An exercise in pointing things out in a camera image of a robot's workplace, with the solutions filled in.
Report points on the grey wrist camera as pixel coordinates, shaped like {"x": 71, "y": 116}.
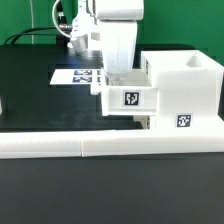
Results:
{"x": 85, "y": 34}

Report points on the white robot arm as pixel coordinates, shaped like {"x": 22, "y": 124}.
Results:
{"x": 112, "y": 10}

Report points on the white drawer front one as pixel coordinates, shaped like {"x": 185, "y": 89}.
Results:
{"x": 147, "y": 122}

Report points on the white drawer one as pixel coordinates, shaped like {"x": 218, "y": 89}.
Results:
{"x": 147, "y": 122}
{"x": 134, "y": 96}

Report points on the fiducial marker sheet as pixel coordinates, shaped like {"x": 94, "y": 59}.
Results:
{"x": 75, "y": 76}

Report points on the white L-shaped fence wall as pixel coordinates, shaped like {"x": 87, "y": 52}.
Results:
{"x": 109, "y": 143}

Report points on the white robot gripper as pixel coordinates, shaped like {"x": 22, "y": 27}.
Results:
{"x": 118, "y": 41}

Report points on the white drawer cabinet box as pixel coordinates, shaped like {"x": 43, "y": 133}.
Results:
{"x": 189, "y": 87}

